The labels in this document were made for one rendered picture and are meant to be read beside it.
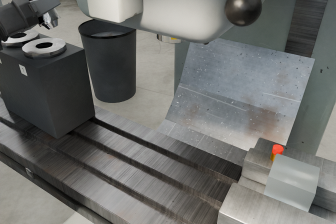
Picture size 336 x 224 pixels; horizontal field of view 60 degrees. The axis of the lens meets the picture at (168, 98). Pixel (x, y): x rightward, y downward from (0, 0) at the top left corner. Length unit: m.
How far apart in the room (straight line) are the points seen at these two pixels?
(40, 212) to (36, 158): 1.21
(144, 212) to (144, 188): 0.05
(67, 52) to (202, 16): 0.44
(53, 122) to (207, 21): 0.49
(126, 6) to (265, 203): 0.32
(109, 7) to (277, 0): 0.51
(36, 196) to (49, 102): 1.35
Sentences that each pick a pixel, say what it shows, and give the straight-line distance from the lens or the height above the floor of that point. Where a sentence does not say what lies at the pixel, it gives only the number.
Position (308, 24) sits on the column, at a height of 1.22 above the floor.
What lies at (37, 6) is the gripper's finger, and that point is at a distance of 0.66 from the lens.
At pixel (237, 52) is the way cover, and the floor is 1.12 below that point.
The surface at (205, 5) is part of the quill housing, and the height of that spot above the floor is 1.36.
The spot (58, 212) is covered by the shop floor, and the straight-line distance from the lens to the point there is 1.86.
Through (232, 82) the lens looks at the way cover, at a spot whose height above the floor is 1.05.
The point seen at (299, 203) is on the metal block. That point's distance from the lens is 0.45.
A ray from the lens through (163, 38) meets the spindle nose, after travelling 0.40.
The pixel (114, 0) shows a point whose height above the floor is 1.36.
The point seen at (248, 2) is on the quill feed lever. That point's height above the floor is 1.37.
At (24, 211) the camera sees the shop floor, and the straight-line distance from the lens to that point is 1.94.
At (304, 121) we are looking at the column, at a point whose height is 0.96.
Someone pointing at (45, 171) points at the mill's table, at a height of 0.98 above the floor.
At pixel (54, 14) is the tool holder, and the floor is 1.25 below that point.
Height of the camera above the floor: 1.43
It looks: 33 degrees down
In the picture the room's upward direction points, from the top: straight up
